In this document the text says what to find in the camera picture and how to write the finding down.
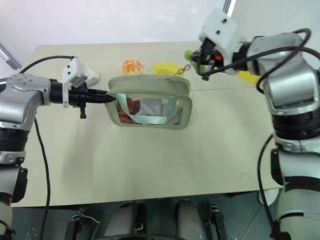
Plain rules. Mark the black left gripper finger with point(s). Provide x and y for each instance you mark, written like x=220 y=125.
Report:
x=102 y=99
x=101 y=93

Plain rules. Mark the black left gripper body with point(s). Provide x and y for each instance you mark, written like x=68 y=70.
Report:
x=77 y=96

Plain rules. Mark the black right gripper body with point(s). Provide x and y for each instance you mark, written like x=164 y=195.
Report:
x=207 y=50

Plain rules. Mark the green zip pouch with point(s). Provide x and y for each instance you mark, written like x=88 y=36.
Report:
x=150 y=83

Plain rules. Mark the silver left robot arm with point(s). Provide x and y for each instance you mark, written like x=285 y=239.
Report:
x=15 y=100

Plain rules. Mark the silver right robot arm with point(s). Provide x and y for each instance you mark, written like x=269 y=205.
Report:
x=290 y=95

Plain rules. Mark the red item inside pouch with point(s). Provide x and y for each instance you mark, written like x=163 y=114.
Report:
x=130 y=105

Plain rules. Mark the grey white packet inside pouch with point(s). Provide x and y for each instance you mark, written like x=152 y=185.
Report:
x=152 y=107

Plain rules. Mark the white rounded plastic object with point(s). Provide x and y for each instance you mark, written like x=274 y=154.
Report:
x=93 y=75

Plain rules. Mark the yellow foam wedge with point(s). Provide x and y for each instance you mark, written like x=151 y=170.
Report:
x=166 y=68
x=247 y=77

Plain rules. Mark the orange snack in clear wrapper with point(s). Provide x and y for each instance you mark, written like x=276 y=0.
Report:
x=132 y=66

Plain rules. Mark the silver metal bar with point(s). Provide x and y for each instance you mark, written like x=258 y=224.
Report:
x=10 y=60

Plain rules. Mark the grey rounded shape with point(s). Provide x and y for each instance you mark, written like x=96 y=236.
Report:
x=191 y=217
x=122 y=220

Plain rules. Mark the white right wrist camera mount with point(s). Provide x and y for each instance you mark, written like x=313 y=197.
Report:
x=221 y=30

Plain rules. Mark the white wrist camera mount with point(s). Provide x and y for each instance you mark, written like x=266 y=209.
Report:
x=73 y=71
x=221 y=30

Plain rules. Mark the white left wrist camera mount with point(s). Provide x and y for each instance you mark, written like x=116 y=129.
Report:
x=73 y=71

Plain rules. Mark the black metal bracket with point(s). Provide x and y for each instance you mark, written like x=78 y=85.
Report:
x=217 y=222
x=73 y=226

